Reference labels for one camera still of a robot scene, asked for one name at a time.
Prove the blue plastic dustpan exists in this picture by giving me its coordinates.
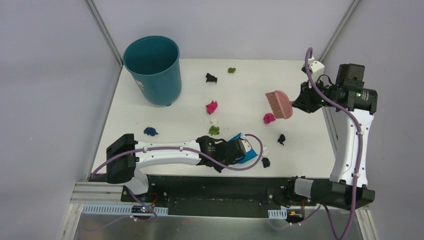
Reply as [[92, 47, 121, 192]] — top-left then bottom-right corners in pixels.
[[228, 133, 258, 164]]

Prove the pink hand brush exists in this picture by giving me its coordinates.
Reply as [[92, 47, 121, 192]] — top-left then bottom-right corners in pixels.
[[265, 90, 293, 120]]

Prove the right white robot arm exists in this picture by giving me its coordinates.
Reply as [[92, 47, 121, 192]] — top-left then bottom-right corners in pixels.
[[283, 61, 378, 210]]

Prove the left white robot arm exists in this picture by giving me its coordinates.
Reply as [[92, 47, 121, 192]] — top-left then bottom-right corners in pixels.
[[105, 133, 252, 203]]

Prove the green paper scrap centre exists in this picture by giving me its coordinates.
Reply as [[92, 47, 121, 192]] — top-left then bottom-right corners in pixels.
[[208, 125, 220, 136]]

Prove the small white paper scrap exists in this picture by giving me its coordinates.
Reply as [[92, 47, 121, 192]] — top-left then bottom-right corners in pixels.
[[210, 118, 219, 126]]

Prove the magenta paper scrap right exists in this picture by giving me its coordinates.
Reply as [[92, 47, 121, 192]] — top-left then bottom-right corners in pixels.
[[263, 113, 276, 125]]

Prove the magenta paper scrap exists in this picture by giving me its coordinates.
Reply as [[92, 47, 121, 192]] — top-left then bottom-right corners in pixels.
[[205, 100, 218, 115], [263, 113, 276, 125]]

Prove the black paper scrap near dustpan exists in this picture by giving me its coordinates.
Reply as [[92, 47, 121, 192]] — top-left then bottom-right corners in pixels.
[[261, 157, 271, 168]]

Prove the black paper scrap right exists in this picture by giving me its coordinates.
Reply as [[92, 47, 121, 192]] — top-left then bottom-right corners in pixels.
[[277, 134, 286, 145]]

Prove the magenta paper scrap centre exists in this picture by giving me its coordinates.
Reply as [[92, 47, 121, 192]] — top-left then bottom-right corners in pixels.
[[205, 100, 218, 115]]

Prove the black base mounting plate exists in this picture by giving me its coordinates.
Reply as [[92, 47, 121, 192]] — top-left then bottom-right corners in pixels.
[[136, 175, 312, 218]]

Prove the black paper scrap top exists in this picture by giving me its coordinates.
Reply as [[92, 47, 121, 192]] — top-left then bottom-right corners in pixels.
[[205, 73, 218, 84]]

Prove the dark blue paper scrap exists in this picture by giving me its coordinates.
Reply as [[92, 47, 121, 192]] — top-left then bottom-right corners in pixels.
[[143, 127, 159, 137]]

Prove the teal plastic waste bin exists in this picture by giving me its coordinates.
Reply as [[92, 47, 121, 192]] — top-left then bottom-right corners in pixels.
[[122, 35, 182, 106]]

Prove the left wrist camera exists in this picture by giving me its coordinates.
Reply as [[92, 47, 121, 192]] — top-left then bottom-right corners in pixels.
[[239, 132, 252, 152]]

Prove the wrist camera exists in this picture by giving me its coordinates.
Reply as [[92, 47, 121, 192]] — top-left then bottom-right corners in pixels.
[[307, 56, 325, 81], [239, 132, 252, 152]]

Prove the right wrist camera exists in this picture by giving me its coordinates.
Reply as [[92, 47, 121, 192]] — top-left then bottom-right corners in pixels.
[[307, 56, 325, 81]]

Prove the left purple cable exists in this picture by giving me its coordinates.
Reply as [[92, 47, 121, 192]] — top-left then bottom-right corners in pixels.
[[90, 133, 265, 222]]

